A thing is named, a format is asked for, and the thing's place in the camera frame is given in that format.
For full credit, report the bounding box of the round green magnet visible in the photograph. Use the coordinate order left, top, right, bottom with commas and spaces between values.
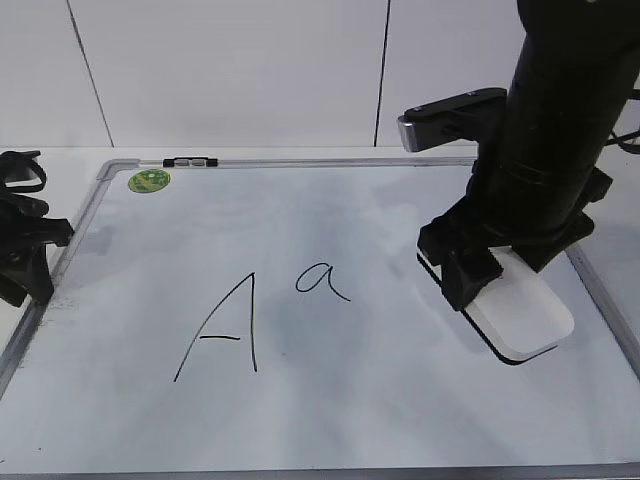
127, 169, 171, 194

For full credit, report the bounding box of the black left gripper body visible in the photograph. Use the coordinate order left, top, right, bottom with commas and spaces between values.
1, 192, 74, 280

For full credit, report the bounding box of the white whiteboard eraser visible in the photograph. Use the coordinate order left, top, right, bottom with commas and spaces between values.
416, 247, 575, 365

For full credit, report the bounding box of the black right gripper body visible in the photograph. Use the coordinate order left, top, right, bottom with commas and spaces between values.
417, 168, 611, 265

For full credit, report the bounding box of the black cable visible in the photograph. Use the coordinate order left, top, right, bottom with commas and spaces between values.
0, 149, 49, 199

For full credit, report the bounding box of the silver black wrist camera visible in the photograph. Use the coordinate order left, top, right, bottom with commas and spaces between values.
397, 87, 507, 153

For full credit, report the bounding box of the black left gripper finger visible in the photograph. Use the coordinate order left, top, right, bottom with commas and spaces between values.
1, 245, 54, 307

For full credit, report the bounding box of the silver framed whiteboard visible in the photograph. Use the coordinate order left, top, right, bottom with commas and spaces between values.
1, 158, 639, 478

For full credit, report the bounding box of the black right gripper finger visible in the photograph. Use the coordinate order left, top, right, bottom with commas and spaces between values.
442, 248, 503, 310
512, 213, 594, 273

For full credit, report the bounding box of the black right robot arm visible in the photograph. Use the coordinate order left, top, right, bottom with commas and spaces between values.
401, 1, 639, 310

